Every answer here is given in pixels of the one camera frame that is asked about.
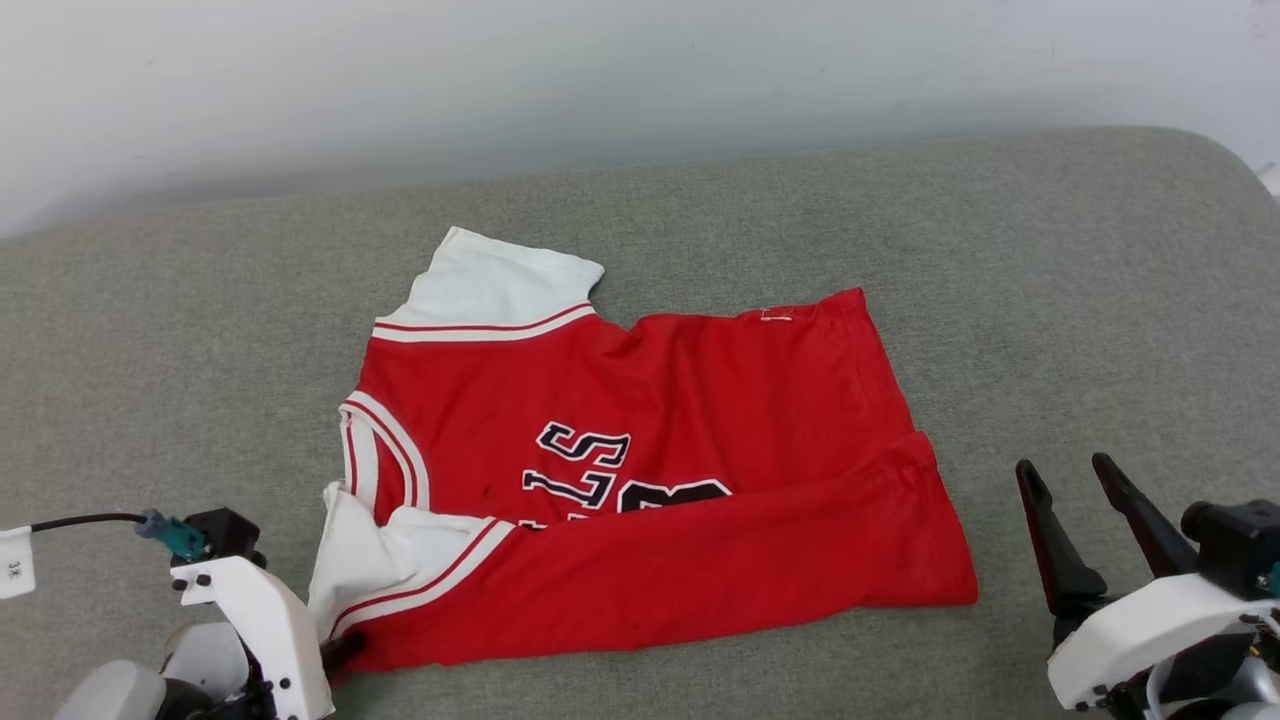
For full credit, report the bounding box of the white cable label tag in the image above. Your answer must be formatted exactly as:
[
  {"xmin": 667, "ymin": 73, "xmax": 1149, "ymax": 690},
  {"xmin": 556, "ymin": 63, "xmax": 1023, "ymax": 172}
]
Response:
[{"xmin": 0, "ymin": 526, "xmax": 37, "ymax": 601}]

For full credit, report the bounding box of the teal left cable connector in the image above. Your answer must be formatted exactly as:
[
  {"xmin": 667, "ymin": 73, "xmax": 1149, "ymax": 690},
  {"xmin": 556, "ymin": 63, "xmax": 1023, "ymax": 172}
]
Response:
[{"xmin": 134, "ymin": 509, "xmax": 208, "ymax": 563}]

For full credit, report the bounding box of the red basketball jersey number 23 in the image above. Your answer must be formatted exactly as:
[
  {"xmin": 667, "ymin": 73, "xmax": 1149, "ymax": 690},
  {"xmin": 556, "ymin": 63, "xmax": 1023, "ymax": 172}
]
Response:
[{"xmin": 306, "ymin": 226, "xmax": 980, "ymax": 674}]

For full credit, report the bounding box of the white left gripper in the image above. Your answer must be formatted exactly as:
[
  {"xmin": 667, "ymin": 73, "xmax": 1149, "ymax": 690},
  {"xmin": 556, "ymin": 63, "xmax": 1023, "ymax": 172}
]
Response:
[{"xmin": 169, "ymin": 554, "xmax": 367, "ymax": 720}]

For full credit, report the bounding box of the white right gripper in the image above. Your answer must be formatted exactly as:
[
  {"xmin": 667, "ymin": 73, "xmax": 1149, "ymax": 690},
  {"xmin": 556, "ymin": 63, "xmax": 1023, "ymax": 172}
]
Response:
[{"xmin": 1015, "ymin": 452, "xmax": 1280, "ymax": 712}]

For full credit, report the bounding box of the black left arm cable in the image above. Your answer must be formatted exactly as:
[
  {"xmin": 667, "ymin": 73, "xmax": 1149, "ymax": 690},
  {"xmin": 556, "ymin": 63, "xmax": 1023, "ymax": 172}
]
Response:
[{"xmin": 30, "ymin": 512, "xmax": 147, "ymax": 534}]

